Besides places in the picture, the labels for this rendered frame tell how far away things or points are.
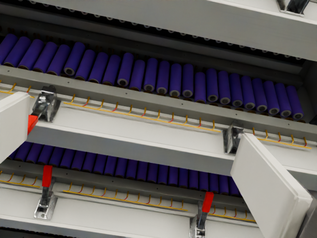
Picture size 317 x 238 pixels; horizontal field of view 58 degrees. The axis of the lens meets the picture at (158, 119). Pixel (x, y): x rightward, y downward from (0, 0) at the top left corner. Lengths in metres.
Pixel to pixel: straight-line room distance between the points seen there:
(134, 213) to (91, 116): 0.21
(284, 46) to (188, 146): 0.17
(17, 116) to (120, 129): 0.24
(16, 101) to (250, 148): 0.13
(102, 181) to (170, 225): 0.15
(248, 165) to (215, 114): 0.26
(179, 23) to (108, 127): 0.17
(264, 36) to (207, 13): 0.07
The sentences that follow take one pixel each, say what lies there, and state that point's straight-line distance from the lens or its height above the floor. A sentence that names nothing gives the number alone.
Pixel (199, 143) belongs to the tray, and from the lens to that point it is 0.41.
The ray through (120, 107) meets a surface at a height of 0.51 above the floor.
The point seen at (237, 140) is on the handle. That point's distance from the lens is 0.41.
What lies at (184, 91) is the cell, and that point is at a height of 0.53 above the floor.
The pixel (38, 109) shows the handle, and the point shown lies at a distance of 0.39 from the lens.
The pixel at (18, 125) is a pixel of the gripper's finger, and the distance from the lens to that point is 0.17.
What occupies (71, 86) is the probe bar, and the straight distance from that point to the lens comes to 0.42.
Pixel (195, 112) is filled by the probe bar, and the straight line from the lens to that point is 0.42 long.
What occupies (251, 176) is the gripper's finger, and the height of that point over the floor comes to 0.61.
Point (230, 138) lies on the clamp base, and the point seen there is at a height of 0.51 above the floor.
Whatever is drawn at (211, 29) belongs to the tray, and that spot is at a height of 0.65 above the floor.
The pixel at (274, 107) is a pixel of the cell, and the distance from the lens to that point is 0.49.
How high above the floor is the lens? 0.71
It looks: 29 degrees down
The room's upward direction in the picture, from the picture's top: 13 degrees clockwise
